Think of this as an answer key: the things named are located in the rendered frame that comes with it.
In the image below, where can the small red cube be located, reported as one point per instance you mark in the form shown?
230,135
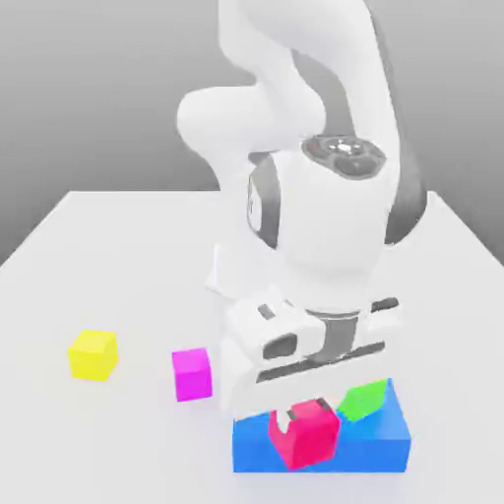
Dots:
311,437

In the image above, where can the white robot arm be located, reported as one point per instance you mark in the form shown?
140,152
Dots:
323,220

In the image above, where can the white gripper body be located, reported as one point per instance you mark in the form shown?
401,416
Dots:
275,390

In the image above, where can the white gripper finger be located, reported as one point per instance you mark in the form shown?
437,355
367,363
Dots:
281,418
324,404

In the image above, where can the large blue box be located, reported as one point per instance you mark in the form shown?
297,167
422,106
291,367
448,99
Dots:
374,447

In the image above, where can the small green cube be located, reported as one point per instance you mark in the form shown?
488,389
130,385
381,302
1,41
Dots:
360,401

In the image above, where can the small magenta cube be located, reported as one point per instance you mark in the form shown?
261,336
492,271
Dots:
192,374

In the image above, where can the small yellow cube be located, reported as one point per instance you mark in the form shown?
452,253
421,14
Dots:
92,356

